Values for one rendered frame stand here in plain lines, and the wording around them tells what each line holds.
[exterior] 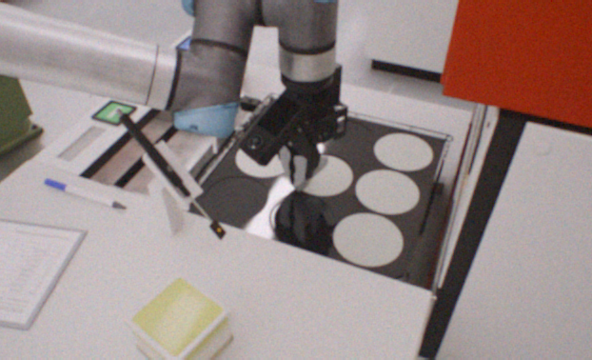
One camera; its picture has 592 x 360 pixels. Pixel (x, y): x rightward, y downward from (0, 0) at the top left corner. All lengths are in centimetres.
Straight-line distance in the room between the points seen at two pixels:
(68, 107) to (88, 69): 64
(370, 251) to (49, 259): 42
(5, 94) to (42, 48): 52
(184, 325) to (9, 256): 29
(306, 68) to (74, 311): 40
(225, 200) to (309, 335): 31
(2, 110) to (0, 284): 50
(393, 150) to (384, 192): 11
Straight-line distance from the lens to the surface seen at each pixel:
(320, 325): 58
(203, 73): 61
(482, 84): 44
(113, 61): 60
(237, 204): 80
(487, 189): 50
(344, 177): 84
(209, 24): 63
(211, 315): 52
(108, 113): 92
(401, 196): 82
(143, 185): 89
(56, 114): 123
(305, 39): 63
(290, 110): 68
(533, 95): 44
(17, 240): 74
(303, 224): 76
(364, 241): 75
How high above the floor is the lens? 146
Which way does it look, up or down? 43 degrees down
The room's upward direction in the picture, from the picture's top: straight up
